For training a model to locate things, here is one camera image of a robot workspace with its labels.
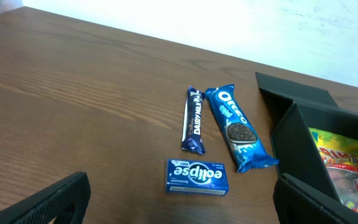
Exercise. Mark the blue Eclipse mints box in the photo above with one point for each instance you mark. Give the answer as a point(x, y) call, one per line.
point(196, 177)

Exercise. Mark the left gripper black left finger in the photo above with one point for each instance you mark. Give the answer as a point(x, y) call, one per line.
point(65, 201)

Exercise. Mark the blue Oreo cookie pack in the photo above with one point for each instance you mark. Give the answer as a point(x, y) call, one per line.
point(245, 146)

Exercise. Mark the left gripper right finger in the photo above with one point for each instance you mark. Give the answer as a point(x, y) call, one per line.
point(297, 202)

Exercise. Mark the dark green open box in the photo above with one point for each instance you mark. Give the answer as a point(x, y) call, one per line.
point(296, 108)

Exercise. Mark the purple Dairy Milk bar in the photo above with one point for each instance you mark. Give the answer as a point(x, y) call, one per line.
point(191, 137)

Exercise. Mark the Haribo gummy bag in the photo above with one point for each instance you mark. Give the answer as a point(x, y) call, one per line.
point(340, 158)

